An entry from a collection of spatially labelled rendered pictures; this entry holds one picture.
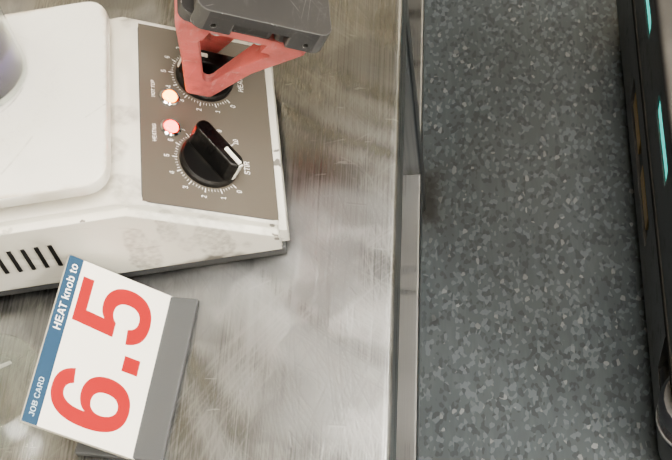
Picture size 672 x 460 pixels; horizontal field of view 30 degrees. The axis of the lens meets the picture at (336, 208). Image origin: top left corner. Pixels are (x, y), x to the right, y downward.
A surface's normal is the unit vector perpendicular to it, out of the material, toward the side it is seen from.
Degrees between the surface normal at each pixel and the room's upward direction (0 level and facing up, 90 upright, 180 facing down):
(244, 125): 30
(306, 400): 0
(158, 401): 0
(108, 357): 40
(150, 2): 0
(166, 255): 90
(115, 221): 90
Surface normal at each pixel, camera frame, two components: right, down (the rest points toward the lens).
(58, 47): -0.11, -0.54
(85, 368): 0.55, -0.37
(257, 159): 0.40, -0.54
